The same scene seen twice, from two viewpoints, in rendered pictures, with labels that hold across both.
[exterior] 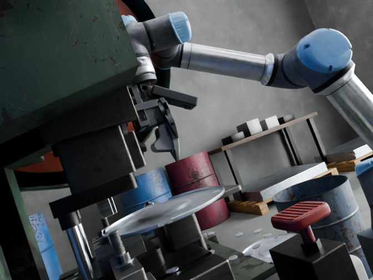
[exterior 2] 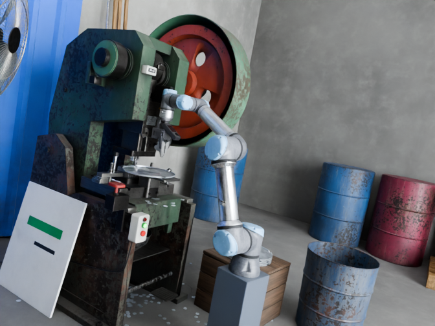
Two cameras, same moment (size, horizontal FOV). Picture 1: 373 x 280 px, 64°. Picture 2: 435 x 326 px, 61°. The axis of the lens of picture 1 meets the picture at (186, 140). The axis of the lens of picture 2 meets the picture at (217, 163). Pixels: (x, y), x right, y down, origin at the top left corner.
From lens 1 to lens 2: 175 cm
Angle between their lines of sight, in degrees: 52
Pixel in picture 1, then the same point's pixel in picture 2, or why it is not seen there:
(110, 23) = (131, 102)
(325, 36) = (214, 141)
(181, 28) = (178, 104)
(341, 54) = (213, 153)
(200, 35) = not seen: outside the picture
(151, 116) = (156, 134)
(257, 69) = not seen: hidden behind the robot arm
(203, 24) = not seen: outside the picture
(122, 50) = (130, 112)
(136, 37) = (165, 101)
